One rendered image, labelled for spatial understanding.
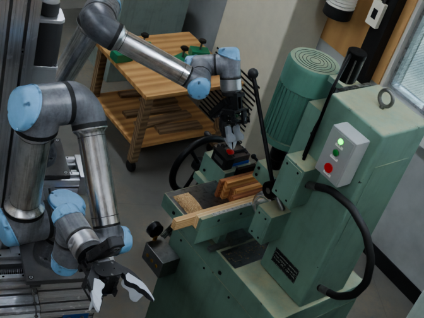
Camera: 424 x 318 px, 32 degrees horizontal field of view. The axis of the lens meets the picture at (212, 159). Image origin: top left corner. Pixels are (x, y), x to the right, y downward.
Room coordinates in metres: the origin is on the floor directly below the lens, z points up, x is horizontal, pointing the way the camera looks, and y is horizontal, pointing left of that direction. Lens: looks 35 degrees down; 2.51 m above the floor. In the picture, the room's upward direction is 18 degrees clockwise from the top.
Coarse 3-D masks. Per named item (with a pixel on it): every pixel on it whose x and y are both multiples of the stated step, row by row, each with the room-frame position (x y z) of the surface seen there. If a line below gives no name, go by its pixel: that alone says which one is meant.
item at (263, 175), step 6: (258, 162) 2.15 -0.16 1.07; (264, 162) 2.16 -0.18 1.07; (258, 168) 2.14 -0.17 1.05; (264, 168) 2.13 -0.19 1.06; (252, 174) 2.16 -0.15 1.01; (258, 174) 2.14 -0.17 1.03; (264, 174) 2.12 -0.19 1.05; (276, 174) 2.11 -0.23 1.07; (258, 180) 2.13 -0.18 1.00; (264, 180) 2.11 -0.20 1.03
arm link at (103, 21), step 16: (80, 16) 2.15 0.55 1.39; (96, 16) 2.12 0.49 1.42; (112, 16) 2.15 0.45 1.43; (96, 32) 2.09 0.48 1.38; (112, 32) 2.10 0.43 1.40; (128, 32) 2.14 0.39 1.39; (112, 48) 2.09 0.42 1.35; (128, 48) 2.11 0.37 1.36; (144, 48) 2.13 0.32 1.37; (144, 64) 2.12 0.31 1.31; (160, 64) 2.12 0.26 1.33; (176, 64) 2.15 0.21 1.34; (176, 80) 2.14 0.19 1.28; (192, 80) 2.14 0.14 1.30; (208, 80) 2.16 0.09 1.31; (192, 96) 2.12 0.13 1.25
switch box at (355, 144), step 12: (336, 132) 1.82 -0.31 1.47; (348, 132) 1.82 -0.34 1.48; (348, 144) 1.79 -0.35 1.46; (360, 144) 1.79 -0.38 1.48; (324, 156) 1.83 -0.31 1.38; (348, 156) 1.78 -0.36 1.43; (360, 156) 1.81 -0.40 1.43; (336, 168) 1.79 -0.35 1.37; (348, 168) 1.78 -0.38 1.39; (336, 180) 1.78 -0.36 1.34; (348, 180) 1.80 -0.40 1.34
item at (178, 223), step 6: (246, 198) 2.10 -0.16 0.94; (222, 204) 2.02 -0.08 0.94; (228, 204) 2.03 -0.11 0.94; (204, 210) 1.96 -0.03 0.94; (180, 216) 1.89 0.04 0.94; (186, 216) 1.90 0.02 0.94; (192, 216) 1.91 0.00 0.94; (174, 222) 1.86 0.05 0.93; (180, 222) 1.87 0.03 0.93; (186, 222) 1.89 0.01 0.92; (192, 222) 1.91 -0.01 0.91; (174, 228) 1.86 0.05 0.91
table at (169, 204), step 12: (204, 180) 2.21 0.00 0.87; (168, 192) 2.04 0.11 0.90; (180, 192) 2.06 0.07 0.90; (192, 192) 2.08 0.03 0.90; (204, 192) 2.10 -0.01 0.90; (168, 204) 2.00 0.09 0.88; (204, 204) 2.04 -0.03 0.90; (216, 204) 2.06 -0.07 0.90; (252, 216) 2.07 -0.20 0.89; (180, 228) 1.94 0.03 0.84; (192, 228) 1.91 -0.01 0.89; (216, 228) 1.95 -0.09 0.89; (228, 228) 2.00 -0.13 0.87; (192, 240) 1.89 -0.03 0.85; (204, 240) 1.92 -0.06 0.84
